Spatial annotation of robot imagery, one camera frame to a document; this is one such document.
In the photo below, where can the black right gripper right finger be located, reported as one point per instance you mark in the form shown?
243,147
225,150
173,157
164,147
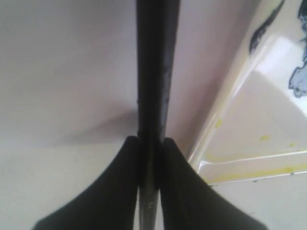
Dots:
188,203

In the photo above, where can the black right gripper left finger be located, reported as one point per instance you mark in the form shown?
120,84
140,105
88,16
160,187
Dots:
107,204

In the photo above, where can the white plastic paint tray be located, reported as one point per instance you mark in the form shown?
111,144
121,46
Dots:
256,128

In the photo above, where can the white paper sheet with square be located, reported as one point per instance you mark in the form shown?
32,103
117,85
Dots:
68,70

